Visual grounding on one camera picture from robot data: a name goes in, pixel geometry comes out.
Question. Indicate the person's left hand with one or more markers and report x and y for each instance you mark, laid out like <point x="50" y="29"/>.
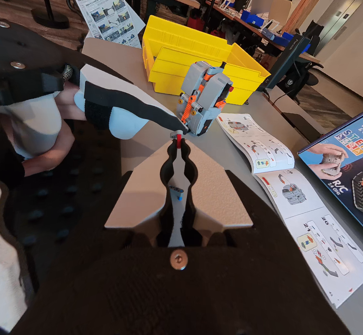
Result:
<point x="69" y="102"/>

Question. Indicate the black floor stand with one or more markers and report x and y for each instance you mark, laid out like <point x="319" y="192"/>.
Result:
<point x="51" y="17"/>

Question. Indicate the black dimpled mat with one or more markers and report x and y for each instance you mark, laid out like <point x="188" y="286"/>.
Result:
<point x="65" y="199"/>

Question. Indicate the open instruction booklet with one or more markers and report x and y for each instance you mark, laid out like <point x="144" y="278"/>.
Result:
<point x="283" y="170"/>

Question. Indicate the person's left forearm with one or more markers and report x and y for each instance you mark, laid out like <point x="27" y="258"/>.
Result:
<point x="11" y="269"/>

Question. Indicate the grey bent beam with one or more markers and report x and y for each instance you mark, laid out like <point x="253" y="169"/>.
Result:
<point x="176" y="192"/>

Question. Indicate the blue robot kit box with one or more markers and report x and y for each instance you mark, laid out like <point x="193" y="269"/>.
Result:
<point x="334" y="165"/>

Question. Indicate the laminated photo sheet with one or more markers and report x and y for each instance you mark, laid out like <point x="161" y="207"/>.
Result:
<point x="113" y="17"/>

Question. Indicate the grey orange robot model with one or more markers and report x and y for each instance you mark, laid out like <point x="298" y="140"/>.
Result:
<point x="204" y="97"/>

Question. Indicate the neighbouring grey desk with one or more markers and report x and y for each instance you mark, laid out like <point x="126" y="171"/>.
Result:
<point x="297" y="114"/>

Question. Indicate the black wrist band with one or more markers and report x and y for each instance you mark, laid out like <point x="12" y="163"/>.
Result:
<point x="11" y="159"/>

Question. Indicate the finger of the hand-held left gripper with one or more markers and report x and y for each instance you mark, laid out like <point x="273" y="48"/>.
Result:
<point x="113" y="85"/>

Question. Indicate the small grey connector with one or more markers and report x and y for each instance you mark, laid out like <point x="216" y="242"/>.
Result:
<point x="175" y="133"/>

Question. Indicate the teal monitor stand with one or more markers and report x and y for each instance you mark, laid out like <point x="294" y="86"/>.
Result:
<point x="289" y="57"/>

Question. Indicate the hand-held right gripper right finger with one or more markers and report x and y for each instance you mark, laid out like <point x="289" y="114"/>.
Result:
<point x="221" y="199"/>

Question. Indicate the black office chair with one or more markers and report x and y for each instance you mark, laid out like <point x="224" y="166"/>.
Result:
<point x="297" y="77"/>

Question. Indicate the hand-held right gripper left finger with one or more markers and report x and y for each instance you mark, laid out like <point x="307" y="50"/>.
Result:
<point x="136" y="199"/>

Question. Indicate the red pin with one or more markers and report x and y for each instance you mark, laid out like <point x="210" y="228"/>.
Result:
<point x="179" y="142"/>

